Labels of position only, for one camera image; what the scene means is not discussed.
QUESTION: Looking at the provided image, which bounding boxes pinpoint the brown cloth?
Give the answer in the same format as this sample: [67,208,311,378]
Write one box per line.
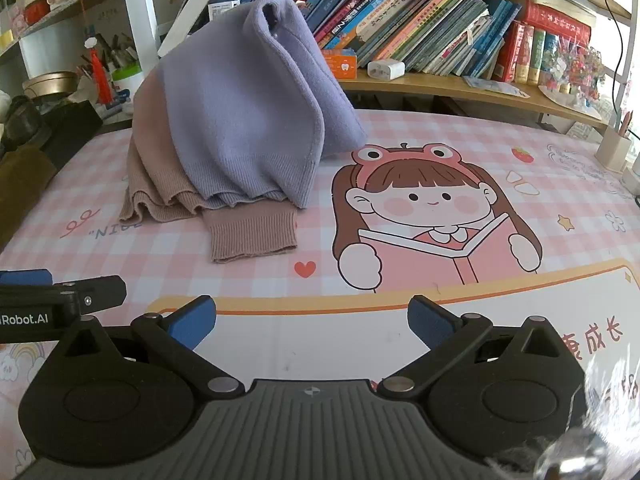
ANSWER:
[0,145,58,256]

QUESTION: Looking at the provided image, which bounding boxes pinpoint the round metal tin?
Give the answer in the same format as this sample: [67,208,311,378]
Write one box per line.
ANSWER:
[22,71,79,103]

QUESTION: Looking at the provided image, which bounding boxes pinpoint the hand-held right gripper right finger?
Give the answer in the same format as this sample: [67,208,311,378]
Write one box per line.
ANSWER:
[376,296,581,397]

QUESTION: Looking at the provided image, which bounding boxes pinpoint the red tassel ornament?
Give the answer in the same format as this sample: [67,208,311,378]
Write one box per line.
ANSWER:
[82,35,113,106]

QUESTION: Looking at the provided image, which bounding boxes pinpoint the clear plastic wrap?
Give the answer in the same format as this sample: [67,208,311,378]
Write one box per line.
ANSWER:
[500,345,640,480]

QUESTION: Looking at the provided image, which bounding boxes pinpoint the white charger block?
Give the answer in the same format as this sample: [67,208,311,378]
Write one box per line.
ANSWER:
[367,58,406,82]

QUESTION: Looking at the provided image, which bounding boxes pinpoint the beige pen holder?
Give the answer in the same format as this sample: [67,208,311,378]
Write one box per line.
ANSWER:
[595,110,633,171]

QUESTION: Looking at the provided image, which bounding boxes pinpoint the light blue paper packet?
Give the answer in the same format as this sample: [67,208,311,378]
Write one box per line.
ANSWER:
[462,76,531,100]

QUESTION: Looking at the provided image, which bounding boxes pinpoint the black bag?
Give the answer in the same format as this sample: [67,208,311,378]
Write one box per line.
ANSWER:
[0,95,104,171]

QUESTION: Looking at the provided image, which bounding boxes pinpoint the white brush cup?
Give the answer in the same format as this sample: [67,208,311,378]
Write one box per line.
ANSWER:
[75,32,147,116]

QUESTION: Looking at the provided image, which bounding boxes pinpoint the white bookshelf frame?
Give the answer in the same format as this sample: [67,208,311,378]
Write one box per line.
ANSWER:
[119,0,640,133]

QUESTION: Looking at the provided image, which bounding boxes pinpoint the red jar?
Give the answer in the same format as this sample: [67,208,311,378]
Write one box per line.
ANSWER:
[24,0,52,26]

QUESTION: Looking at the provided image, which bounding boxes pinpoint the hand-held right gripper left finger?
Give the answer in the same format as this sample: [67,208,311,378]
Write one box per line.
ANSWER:
[50,296,246,397]

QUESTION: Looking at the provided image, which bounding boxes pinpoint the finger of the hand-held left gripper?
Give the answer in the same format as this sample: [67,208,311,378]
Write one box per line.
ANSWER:
[52,275,127,313]
[0,269,53,290]

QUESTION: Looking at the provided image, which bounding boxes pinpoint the colourful candy bouquet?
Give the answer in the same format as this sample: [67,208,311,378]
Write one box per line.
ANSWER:
[540,37,608,111]

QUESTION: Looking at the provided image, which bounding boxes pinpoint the long white orange box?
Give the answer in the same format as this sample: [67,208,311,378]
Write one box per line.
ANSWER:
[320,49,358,80]

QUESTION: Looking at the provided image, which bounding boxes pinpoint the lavender and pink knit sweater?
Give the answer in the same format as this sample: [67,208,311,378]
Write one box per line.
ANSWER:
[119,0,370,264]

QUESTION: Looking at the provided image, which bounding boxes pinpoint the row of books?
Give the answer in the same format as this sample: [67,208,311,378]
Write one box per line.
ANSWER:
[157,0,598,86]

